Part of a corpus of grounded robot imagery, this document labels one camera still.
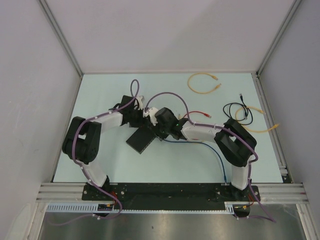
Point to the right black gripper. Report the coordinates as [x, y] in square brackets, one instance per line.
[155, 130]

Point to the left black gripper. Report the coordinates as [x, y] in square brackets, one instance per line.
[143, 122]

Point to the black network switch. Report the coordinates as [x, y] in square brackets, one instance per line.
[141, 139]

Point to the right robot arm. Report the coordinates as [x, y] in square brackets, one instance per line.
[235, 143]

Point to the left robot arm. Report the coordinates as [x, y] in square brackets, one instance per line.
[82, 141]

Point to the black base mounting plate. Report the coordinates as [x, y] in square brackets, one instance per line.
[180, 196]

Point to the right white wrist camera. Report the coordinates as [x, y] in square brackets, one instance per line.
[151, 114]

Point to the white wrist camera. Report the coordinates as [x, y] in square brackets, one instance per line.
[138, 104]
[151, 114]

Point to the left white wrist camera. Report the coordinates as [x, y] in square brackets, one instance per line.
[138, 104]

